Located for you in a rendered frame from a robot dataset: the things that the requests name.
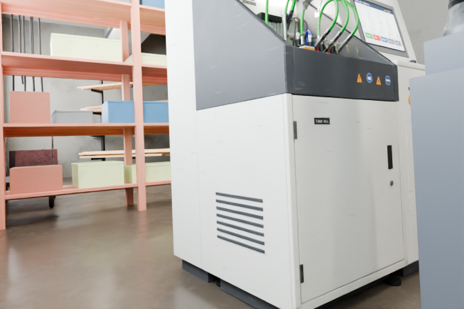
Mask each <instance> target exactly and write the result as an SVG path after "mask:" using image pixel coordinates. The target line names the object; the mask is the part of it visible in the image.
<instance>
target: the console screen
mask: <svg viewBox="0 0 464 309"><path fill-rule="evenodd" d="M350 3H351V4H352V5H353V6H354V8H355V9H356V11H357V13H358V16H359V25H358V31H359V35H360V39H361V40H363V41H364V42H365V43H367V44H368V45H370V46H371V47H372V48H374V49H375V50H377V51H379V52H384V53H388V54H394V55H398V56H401V57H407V58H409V55H408V52H407V49H406V46H405V42H404V39H403V36H402V33H401V31H400V26H399V24H398V20H397V18H396V13H395V11H394V7H392V6H389V5H387V4H385V3H381V2H379V1H376V0H350Z"/></svg>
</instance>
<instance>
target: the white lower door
mask: <svg viewBox="0 0 464 309"><path fill-rule="evenodd" d="M291 99H292V115H293V146H294V161H295V177H296V208H297V223H298V254H299V270H300V300H301V303H304V302H306V301H309V300H311V299H313V298H316V297H318V296H320V295H323V294H325V293H327V292H329V291H332V290H334V289H336V288H339V287H341V286H343V285H345V284H348V283H350V282H352V281H355V280H357V279H359V278H361V277H364V276H366V275H369V274H371V273H373V272H375V271H377V270H380V269H382V268H384V267H387V266H389V265H392V264H393V263H396V262H398V261H400V260H403V259H404V250H403V224H402V210H401V197H400V170H399V157H398V131H397V117H396V102H388V101H369V100H359V99H339V98H329V97H310V96H300V95H291Z"/></svg>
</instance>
